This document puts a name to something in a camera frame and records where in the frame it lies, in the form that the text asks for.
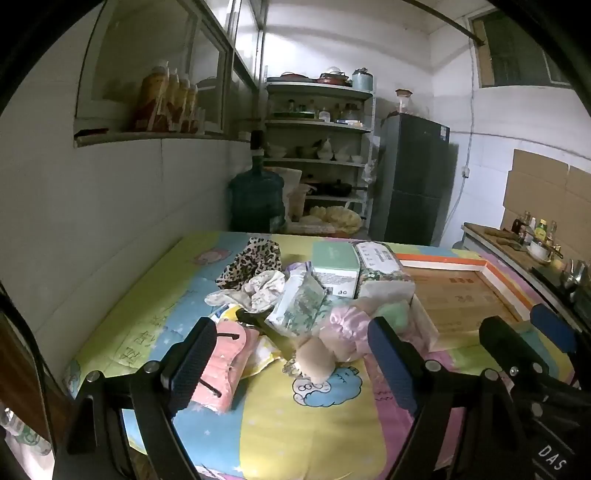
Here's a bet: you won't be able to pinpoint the window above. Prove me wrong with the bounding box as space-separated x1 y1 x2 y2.
466 7 575 89

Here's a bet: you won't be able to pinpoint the yellow white black packet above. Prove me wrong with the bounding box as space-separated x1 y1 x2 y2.
208 302 298 377

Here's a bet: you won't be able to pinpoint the bottles in wall cabinet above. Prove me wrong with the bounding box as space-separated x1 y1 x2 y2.
135 66 169 132

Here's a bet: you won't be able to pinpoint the red pot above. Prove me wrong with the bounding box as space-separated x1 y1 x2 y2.
318 68 352 85

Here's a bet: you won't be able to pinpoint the dark grey refrigerator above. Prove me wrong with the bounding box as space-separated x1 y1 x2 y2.
370 113 459 246

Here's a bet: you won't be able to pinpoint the black wok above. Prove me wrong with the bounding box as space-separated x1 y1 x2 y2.
308 180 354 197

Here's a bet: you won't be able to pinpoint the white floral cloth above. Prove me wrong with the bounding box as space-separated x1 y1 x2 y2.
204 270 288 313

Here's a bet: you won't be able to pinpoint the leopard print cloth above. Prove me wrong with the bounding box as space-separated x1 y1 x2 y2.
216 236 283 291

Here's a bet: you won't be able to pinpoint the pink striped packet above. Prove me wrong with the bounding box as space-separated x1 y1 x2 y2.
196 320 259 414

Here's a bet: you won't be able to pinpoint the printed plastic bag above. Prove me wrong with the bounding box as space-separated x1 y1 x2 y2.
0 406 51 457

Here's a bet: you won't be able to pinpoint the blue water jug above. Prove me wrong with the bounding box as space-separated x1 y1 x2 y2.
228 157 286 234

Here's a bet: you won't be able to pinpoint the group of white bowls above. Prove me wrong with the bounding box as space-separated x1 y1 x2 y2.
270 138 365 163

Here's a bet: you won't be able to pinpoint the mint green soft pad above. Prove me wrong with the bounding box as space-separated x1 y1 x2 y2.
372 299 413 334

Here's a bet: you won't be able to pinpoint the orange rimmed cardboard box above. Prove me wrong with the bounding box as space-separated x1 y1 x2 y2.
394 251 539 354

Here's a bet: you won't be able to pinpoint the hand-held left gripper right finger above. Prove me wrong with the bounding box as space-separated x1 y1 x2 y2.
367 318 529 480

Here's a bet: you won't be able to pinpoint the row of condiment bottles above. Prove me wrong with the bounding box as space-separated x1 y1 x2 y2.
510 211 560 247

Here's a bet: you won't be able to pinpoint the napa cabbage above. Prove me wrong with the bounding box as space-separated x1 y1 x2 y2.
308 205 363 234

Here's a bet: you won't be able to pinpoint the mint green white box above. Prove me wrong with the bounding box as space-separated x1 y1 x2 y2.
311 242 362 298

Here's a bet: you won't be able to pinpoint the orange bottle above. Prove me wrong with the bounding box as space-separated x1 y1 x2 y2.
178 76 192 133
187 84 202 134

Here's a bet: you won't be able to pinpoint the translucent plastic container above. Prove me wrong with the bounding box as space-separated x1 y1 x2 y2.
287 184 312 220

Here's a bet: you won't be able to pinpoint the white metal shelf rack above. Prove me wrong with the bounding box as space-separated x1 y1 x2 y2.
264 76 376 232

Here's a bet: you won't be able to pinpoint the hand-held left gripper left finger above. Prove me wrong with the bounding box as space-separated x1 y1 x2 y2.
53 318 218 480

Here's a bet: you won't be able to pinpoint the floral tissue pack white label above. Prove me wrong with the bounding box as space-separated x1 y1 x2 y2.
355 241 417 303

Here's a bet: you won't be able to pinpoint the row of small jars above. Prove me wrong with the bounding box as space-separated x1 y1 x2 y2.
272 99 361 125

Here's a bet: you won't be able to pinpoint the white bowl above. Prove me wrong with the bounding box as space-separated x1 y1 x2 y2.
526 240 552 264

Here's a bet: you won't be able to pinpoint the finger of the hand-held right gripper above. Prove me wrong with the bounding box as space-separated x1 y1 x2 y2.
478 316 550 384
530 304 578 370

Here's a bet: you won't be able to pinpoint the glass door wall cabinet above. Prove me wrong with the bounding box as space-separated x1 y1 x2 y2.
74 0 264 148

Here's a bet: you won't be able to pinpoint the steel kettle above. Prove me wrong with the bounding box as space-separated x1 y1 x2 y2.
561 258 589 289

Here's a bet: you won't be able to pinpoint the cardboard wall sheets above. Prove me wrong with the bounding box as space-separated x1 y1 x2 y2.
501 148 591 261

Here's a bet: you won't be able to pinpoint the kitchen counter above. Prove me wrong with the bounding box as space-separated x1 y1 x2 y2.
462 222 591 324

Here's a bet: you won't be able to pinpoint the white sack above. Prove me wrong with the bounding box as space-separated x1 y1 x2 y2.
276 168 303 220

